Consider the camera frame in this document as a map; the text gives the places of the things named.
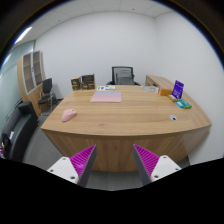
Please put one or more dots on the grey backpack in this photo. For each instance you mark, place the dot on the grey backpack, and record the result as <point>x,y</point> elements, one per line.
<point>124,78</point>

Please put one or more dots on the white sticker sheet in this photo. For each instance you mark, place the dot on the white sticker sheet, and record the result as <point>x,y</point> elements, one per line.
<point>106,88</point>

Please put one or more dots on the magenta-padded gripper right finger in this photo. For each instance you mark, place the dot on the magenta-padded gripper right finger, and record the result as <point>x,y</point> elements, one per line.
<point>148,160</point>

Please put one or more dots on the small orange box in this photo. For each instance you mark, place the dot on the small orange box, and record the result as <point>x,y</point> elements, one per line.
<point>165,92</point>

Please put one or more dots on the long ceiling light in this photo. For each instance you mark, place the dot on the long ceiling light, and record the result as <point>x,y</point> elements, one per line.
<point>23,35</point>

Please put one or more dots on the pink and blue mouse pad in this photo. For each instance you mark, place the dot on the pink and blue mouse pad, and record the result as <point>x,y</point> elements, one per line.
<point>106,97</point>

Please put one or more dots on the black sofa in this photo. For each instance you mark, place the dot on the black sofa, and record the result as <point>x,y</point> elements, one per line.
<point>18,130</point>

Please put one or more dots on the wooden shelf unit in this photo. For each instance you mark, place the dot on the wooden shelf unit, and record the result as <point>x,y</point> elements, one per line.
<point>31,76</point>

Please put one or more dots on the black visitor chair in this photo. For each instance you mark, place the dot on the black visitor chair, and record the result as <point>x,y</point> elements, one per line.
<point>47,86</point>

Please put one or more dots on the wooden side cabinet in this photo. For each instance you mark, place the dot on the wooden side cabinet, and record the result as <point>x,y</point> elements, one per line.
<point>160,81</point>

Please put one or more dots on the black box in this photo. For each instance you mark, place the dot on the black box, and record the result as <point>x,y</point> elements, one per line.
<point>88,78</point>

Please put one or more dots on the tall brown carton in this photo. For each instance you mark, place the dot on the tall brown carton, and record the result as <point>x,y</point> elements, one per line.
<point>76,84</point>

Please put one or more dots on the black mesh office chair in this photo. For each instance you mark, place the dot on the black mesh office chair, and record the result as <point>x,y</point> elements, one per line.
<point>114,71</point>

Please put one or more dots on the green and blue pack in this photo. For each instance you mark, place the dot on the green and blue pack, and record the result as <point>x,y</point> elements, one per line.
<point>184,104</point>

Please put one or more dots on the small yellow pack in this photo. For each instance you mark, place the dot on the small yellow pack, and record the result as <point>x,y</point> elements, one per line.
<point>172,98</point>

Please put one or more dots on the round white disc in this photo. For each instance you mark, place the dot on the round white disc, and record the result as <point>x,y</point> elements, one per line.
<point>150,89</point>

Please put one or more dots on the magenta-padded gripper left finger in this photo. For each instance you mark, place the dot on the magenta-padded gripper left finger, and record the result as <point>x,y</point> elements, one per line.
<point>81,161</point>

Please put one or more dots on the pink computer mouse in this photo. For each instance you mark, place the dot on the pink computer mouse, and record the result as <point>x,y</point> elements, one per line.
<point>69,115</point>

